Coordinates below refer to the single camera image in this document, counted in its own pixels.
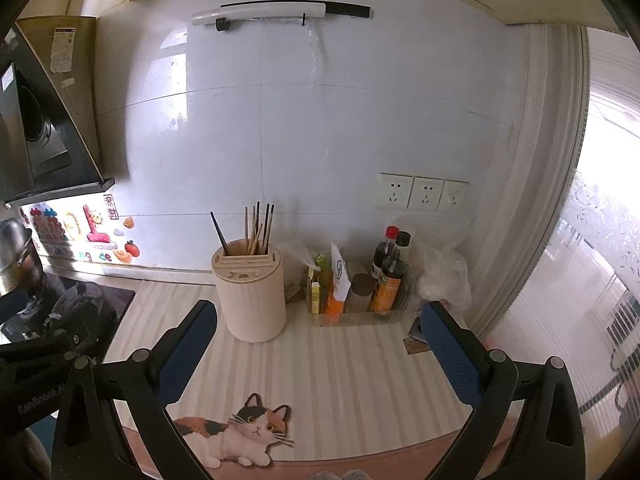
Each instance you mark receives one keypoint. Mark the black range hood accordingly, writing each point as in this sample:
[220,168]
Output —
[45,125]

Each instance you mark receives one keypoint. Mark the brown card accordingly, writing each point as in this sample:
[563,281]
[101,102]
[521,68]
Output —
[415,346]

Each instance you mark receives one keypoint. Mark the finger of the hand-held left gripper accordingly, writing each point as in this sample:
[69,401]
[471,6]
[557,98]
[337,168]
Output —
[40,345]

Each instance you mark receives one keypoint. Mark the grey slipper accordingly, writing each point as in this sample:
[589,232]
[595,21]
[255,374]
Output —
[356,475]
[326,476]

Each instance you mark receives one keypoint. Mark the yellow box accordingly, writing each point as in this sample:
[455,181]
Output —
[315,295]

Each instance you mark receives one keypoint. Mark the steel pot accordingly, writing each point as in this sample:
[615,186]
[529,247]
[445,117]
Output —
[15,255]

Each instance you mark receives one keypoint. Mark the blue smartphone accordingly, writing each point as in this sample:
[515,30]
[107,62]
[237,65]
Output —
[416,327]

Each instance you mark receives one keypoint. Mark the frosted glass sliding door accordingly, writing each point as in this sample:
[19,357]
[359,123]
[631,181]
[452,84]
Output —
[575,260]

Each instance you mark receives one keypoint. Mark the black gas stove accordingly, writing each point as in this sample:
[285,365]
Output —
[105,305]

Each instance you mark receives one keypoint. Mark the beige ribbed chopstick holder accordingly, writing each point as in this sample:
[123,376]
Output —
[250,300]

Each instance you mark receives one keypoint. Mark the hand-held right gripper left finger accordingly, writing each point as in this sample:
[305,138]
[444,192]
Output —
[185,355]

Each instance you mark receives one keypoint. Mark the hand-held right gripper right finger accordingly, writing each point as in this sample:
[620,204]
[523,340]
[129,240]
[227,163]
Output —
[450,355]

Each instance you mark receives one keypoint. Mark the white wall socket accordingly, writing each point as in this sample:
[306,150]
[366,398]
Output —
[454,195]
[426,194]
[395,191]

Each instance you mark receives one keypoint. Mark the red-cap dark sauce bottle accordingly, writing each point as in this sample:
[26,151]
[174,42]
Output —
[382,255]

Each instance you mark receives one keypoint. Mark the set of wooden chopsticks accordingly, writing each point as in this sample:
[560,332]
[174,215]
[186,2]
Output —
[246,230]

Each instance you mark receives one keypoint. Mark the white plastic bag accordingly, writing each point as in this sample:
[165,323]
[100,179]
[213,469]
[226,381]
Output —
[445,275]

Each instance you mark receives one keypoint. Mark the black-cap sauce bottle orange label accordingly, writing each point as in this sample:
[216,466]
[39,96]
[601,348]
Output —
[389,285]

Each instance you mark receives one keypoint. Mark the white packet blue print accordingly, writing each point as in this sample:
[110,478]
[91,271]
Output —
[341,270]

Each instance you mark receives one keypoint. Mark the white wall rack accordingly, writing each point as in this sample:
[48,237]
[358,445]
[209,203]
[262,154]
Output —
[270,12]

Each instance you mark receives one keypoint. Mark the clear organizer tray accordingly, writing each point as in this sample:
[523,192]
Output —
[360,319]

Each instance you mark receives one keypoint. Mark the clear plastic bag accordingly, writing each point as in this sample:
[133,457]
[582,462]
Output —
[300,265]

